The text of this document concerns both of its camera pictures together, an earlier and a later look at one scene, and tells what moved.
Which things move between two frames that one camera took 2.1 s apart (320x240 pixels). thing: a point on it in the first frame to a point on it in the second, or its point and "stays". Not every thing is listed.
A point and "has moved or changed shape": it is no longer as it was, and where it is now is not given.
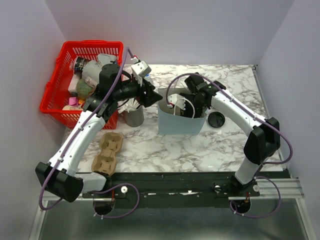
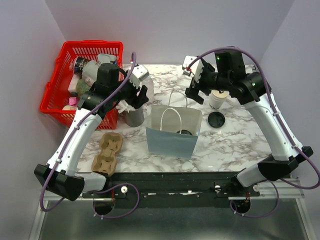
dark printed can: (79, 63) stays
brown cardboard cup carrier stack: (105, 161) stays
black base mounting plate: (172, 190) stays
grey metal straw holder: (135, 117) stays
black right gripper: (187, 113) to (192, 93)
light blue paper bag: (169, 124) has moved or changed shape
